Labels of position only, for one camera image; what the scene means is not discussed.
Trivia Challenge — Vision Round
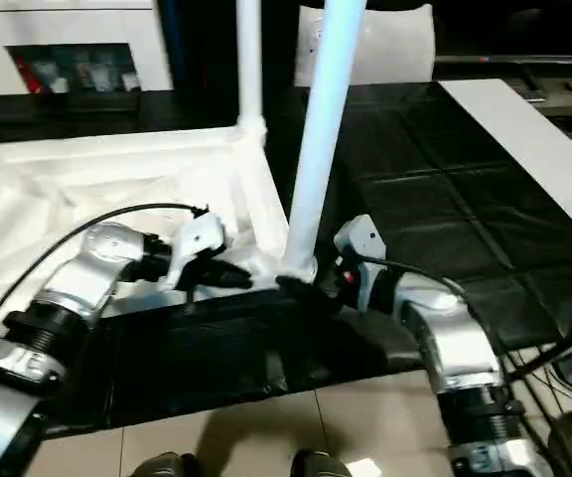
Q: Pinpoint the white plastic table leg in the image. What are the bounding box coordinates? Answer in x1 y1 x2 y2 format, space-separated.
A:
277 0 368 281
234 0 269 147

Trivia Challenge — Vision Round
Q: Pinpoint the white flat board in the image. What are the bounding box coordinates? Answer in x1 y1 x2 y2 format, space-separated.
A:
437 79 572 257

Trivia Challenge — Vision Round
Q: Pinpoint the black stand leg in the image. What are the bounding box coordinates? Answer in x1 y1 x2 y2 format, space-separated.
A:
502 336 572 387

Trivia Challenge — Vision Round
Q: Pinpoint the white plastic bag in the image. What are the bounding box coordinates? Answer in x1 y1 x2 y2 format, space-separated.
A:
294 3 437 89

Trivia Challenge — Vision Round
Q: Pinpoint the small white paper scrap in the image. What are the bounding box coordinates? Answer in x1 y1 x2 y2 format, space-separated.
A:
346 458 382 477

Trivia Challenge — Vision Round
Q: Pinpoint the white cabinet with glass doors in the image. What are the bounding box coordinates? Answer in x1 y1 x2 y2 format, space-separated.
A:
0 0 175 97

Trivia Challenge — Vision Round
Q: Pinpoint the black work mat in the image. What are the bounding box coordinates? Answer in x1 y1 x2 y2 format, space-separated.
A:
0 81 572 438

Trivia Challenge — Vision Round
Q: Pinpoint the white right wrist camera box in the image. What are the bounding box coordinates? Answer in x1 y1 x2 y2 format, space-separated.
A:
333 214 387 276

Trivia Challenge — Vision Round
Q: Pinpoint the white plastic table top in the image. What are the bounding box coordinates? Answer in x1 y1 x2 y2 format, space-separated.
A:
0 123 319 331

